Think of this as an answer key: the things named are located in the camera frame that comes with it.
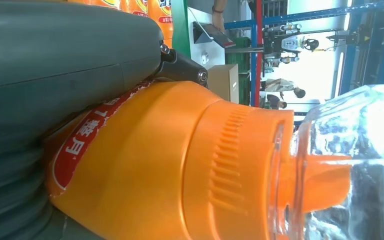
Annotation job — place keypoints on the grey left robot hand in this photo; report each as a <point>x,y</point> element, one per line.
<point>62,59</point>

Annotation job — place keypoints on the white table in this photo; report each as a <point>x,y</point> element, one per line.
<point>208,53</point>

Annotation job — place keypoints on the tablet in blue cover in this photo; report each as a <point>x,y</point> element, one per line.
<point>212,33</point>

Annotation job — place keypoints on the red wristband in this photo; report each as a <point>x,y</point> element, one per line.
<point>217,10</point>

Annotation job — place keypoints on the closed cardboard box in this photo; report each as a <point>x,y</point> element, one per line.
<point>223,82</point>

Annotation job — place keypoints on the green plastic crate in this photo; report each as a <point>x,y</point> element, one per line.
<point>238,54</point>

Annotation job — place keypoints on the red pole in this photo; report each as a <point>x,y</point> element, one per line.
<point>259,49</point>

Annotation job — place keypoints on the person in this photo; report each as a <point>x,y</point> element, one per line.
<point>274,101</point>
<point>283,86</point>

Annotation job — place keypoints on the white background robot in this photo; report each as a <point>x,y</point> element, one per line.
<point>289,44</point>

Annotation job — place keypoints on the blue metal shelving rack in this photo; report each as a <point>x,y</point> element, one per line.
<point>311,20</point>

